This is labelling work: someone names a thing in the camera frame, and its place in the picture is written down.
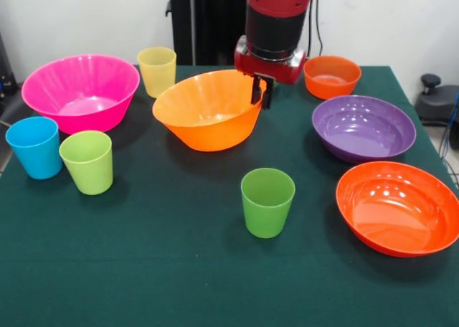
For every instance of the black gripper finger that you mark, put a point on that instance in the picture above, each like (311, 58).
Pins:
(269, 94)
(256, 90)

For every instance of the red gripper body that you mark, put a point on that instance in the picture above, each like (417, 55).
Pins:
(283, 72)

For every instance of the large orange bowl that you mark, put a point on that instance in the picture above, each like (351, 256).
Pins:
(208, 115)

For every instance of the purple bowl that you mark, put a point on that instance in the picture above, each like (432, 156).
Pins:
(364, 128)

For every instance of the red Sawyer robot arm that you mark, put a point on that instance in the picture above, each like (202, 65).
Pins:
(274, 29)

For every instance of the small orange bowl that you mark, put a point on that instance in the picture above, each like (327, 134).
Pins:
(332, 77)

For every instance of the yellow cup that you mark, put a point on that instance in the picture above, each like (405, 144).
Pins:
(156, 72)

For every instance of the black stand base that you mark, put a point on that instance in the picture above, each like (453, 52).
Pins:
(435, 101)

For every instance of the wide red-orange bowl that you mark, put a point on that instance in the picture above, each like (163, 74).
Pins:
(394, 212)

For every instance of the large pink bowl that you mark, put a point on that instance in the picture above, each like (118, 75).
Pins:
(80, 90)

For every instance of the lime green cup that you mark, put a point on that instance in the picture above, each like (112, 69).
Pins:
(87, 162)

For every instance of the dark green tablecloth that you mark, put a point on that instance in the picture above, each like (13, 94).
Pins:
(179, 269)

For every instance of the blue cup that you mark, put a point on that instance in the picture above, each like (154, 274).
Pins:
(36, 147)

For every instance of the dark equipment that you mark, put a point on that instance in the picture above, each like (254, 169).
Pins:
(5, 79)

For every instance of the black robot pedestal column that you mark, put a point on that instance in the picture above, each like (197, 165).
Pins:
(211, 18)

